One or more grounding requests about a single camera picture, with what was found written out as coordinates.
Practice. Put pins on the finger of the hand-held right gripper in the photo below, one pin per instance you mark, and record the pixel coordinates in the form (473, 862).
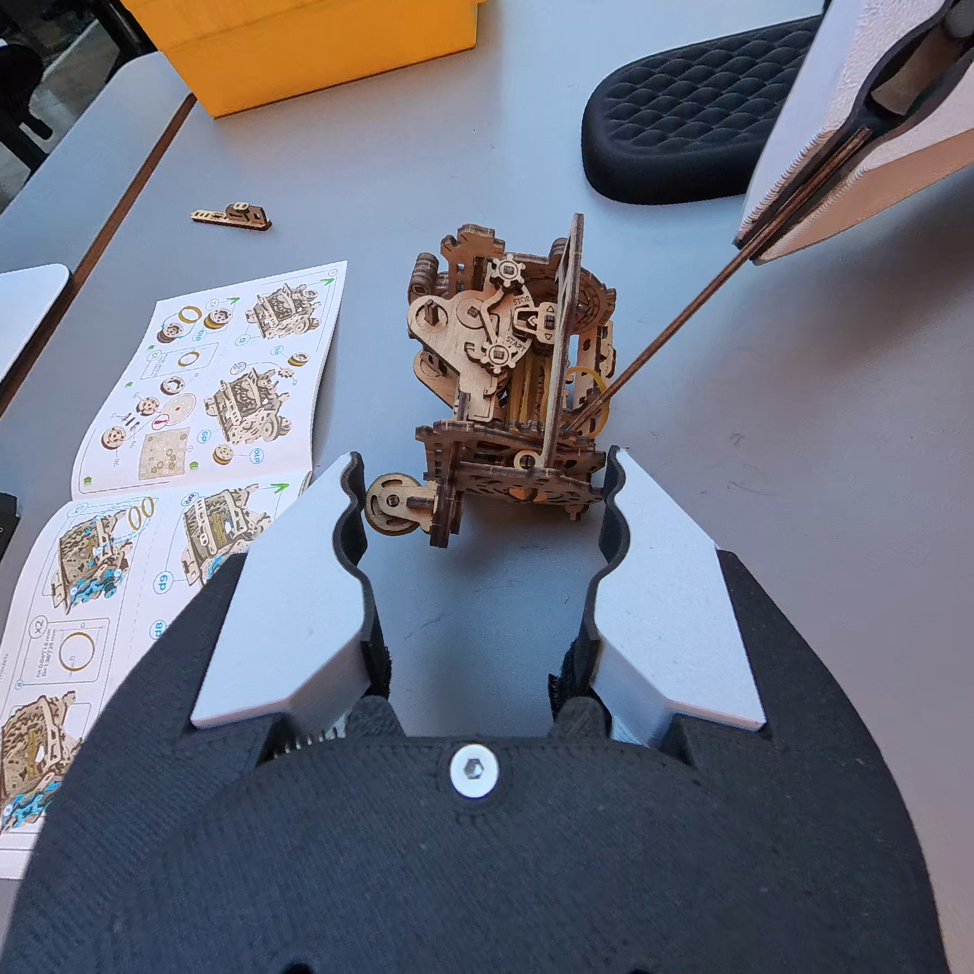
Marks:
(913, 160)
(822, 91)

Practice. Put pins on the black model kit box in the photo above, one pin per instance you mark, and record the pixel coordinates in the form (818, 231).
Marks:
(6, 529)

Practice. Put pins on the open instruction booklet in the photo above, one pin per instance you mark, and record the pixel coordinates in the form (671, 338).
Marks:
(304, 426)

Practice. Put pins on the wooden mechanical model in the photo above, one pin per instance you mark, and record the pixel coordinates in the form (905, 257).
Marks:
(464, 335)

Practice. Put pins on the thin wooden stick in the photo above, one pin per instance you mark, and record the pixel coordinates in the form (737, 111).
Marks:
(669, 332)

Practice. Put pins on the black quilted pad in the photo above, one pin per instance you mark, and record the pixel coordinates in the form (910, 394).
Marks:
(685, 114)

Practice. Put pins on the small wooden model part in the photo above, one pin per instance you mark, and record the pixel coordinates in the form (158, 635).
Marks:
(236, 218)

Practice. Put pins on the yellow rubber band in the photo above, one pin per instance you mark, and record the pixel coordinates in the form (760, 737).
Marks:
(587, 370)

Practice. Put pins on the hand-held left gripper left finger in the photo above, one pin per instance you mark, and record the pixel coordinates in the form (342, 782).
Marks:
(297, 609)

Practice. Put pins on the black office chair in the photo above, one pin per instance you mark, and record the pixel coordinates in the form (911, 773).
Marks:
(19, 84)

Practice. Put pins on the yellow box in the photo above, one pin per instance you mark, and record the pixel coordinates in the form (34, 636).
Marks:
(304, 53)

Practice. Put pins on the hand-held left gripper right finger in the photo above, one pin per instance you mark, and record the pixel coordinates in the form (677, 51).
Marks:
(669, 609)

